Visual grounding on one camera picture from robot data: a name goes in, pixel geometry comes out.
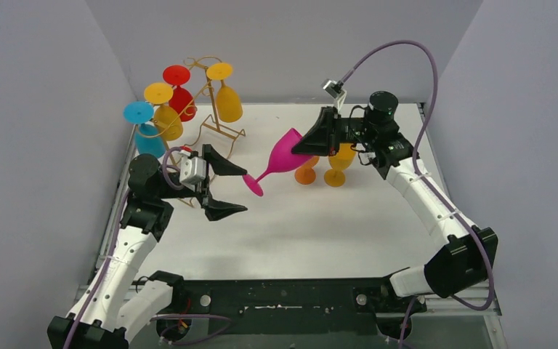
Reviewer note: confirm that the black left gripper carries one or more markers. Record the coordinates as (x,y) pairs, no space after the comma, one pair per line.
(204,183)

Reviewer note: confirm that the red wine glass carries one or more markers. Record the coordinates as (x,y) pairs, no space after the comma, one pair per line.
(182,100)

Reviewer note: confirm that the orange wine glass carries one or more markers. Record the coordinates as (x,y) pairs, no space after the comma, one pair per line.
(305,174)

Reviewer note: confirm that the blue wine glass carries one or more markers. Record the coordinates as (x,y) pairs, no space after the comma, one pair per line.
(146,137)

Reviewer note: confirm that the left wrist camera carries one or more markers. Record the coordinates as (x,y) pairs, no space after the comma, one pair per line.
(193,171)

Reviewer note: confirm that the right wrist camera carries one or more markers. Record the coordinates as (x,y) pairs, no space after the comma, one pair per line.
(336,91)

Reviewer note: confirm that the pink wine glass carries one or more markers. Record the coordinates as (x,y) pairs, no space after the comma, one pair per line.
(281,159)

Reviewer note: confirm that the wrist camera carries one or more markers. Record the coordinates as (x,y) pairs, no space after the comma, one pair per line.
(193,171)
(336,91)

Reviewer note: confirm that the yellow wine glass left row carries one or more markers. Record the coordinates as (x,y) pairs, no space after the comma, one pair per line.
(165,118)

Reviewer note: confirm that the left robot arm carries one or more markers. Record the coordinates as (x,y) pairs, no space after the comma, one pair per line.
(103,318)

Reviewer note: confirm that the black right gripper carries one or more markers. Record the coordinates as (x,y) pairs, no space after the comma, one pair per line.
(324,139)

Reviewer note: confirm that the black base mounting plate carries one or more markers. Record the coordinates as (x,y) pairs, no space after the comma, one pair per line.
(362,306)

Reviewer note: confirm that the gold wire glass rack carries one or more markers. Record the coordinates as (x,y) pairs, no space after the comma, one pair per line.
(206,125)

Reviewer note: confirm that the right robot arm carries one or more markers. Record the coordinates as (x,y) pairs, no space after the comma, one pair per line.
(466,253)

